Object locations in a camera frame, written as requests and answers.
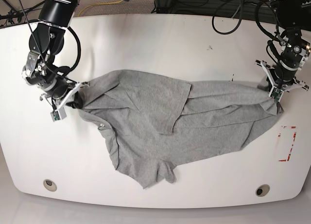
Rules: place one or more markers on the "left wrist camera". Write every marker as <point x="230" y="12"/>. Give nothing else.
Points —
<point x="276" y="94"/>

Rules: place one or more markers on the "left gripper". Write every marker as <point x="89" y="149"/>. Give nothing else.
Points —
<point x="295" y="51"/>

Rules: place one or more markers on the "table grommet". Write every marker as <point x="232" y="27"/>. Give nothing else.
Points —
<point x="50" y="185"/>
<point x="262" y="190"/>

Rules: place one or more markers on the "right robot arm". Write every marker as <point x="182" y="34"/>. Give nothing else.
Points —
<point x="45" y="42"/>

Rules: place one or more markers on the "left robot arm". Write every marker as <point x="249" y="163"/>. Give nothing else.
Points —
<point x="292" y="17"/>

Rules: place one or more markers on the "grey T-shirt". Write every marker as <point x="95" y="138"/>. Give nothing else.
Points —
<point x="152" y="123"/>

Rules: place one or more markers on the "red tape rectangle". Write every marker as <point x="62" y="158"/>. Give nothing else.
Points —
<point x="285" y="143"/>

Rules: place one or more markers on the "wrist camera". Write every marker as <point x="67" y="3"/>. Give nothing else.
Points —
<point x="276" y="94"/>
<point x="58" y="114"/>

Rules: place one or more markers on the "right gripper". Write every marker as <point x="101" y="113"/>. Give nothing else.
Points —
<point x="40" y="71"/>

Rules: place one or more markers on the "right table grommet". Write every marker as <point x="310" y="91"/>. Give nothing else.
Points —
<point x="262" y="190"/>

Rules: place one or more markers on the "left table grommet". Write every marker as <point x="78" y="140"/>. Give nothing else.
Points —
<point x="50" y="185"/>

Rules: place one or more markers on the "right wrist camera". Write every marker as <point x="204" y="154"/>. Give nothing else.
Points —
<point x="58" y="114"/>

